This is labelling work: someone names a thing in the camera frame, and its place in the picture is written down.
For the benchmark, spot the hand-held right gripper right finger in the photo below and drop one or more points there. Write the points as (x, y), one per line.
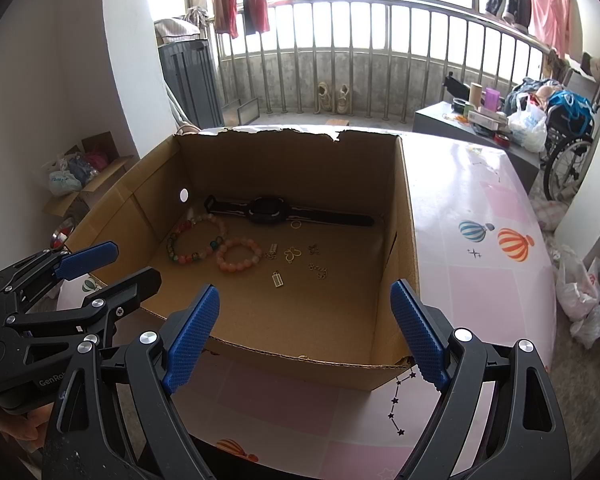
(420, 335)

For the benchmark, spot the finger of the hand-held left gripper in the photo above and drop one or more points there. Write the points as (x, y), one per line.
(87, 260)
(135, 287)

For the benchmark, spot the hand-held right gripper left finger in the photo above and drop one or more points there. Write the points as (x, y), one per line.
(190, 340)

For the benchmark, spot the large cardboard box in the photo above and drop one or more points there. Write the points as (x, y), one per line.
(330, 310)

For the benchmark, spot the gold rectangular charm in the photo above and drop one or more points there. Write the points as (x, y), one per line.
(277, 280)
(273, 248)

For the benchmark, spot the gold butterfly charm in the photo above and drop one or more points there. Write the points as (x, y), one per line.
(291, 255)

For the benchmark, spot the black and pink wristwatch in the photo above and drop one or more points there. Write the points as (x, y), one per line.
(265, 210)

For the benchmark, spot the person's left hand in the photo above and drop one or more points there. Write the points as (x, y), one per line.
(20, 427)

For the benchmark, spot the steel bowl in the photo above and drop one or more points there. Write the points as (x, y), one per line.
(64, 234)

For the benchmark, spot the small cardboard carton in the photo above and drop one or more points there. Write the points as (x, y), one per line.
(110, 170)

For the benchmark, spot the white bag red print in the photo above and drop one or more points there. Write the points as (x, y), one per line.
(577, 285)

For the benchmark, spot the small white plastic bag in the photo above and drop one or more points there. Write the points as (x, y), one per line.
(592, 327)

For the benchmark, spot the crumpled beige bag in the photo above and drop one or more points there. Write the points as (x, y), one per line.
(549, 215)

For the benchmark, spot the dark grey ribbed cabinet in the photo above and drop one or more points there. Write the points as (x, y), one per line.
(190, 85)

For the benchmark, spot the low grey table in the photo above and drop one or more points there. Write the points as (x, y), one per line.
(430, 120)

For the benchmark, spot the white flat box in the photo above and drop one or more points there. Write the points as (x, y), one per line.
(487, 118)

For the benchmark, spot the black round jar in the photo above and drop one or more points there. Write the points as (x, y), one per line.
(463, 106)

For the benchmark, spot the white blue-print plastic bag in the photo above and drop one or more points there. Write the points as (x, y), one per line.
(527, 127)

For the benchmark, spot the white bedding bundle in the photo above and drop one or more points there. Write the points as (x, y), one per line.
(175, 30)

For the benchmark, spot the beige shoe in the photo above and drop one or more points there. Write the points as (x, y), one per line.
(343, 100)
(324, 97)

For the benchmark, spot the beige cardboard tube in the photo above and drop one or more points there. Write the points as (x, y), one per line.
(475, 94)

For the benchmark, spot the purple cup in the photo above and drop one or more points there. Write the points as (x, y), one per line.
(492, 98)

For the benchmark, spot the black stand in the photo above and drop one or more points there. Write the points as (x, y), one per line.
(454, 86)

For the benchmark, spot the wheelchair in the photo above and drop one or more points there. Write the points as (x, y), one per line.
(562, 122)

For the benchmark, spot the striped rag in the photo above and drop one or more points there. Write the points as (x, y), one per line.
(197, 16)

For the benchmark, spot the pile of clothes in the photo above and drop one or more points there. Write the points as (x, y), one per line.
(527, 87)

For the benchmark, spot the blue bag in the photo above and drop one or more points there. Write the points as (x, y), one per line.
(570, 102)

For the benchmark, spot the beige hat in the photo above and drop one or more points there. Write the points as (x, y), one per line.
(597, 66)

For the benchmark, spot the metal balcony railing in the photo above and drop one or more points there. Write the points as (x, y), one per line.
(330, 1)

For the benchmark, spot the pink hanging shirt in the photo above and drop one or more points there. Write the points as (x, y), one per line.
(550, 5)

